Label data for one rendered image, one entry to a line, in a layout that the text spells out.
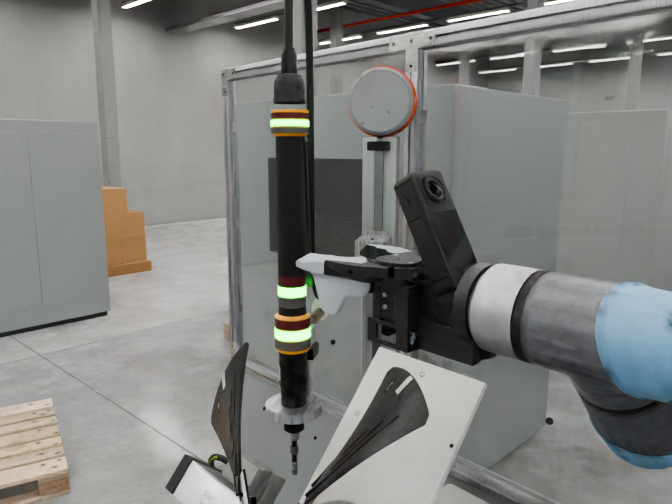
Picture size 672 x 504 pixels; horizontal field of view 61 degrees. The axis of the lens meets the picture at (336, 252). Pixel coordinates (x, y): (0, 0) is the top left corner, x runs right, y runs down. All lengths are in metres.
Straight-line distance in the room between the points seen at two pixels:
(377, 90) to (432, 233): 0.87
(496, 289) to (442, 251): 0.07
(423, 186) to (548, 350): 0.18
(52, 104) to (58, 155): 7.18
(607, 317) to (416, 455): 0.72
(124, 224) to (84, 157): 2.56
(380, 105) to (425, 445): 0.73
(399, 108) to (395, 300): 0.86
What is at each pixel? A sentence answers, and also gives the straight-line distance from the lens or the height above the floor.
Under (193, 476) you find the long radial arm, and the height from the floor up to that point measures 1.13.
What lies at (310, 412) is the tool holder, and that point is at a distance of 0.72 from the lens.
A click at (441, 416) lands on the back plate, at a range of 1.10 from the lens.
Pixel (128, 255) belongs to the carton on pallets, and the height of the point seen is 0.25.
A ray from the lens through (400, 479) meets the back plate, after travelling 1.10.
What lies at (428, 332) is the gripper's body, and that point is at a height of 1.61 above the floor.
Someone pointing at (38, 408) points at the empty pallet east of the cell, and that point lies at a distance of 4.26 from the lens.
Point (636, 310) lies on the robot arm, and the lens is 0.43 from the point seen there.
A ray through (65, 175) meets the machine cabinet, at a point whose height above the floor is 1.52.
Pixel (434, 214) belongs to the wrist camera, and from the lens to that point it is 0.52.
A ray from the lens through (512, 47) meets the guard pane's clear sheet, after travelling 1.34.
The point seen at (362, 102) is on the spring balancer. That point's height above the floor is 1.88.
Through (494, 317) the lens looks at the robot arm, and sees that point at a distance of 0.46.
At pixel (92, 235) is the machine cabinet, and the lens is 6.51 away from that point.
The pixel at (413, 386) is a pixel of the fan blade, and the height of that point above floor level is 1.44.
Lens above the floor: 1.77
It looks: 10 degrees down
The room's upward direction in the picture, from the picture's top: straight up
